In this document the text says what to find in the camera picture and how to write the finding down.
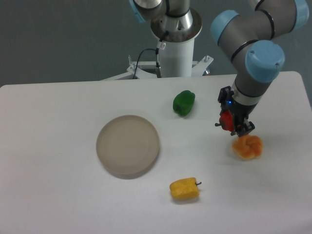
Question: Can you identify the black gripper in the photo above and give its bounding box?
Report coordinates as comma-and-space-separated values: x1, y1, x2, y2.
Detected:
217, 86, 256, 137

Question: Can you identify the red toy pepper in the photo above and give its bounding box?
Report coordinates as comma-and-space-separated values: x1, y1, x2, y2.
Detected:
215, 110, 234, 132

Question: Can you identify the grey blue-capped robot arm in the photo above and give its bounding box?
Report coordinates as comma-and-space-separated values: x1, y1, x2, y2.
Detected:
130, 0, 309, 137

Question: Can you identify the green toy pepper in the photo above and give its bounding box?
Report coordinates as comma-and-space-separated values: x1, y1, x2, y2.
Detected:
173, 90, 195, 117

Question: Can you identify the yellow toy pepper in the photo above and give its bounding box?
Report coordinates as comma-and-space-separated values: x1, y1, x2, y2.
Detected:
169, 177, 202, 201

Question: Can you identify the knotted bread roll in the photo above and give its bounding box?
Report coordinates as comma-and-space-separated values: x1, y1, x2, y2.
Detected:
232, 135, 264, 160

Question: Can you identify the round beige plate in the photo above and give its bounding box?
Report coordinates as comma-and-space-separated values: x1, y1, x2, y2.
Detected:
96, 115, 160, 179

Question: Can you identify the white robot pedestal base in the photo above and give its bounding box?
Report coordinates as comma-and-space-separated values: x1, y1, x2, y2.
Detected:
105, 32, 214, 81

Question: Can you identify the black cable with connector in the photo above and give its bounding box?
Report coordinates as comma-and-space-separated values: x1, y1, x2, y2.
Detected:
132, 30, 170, 80

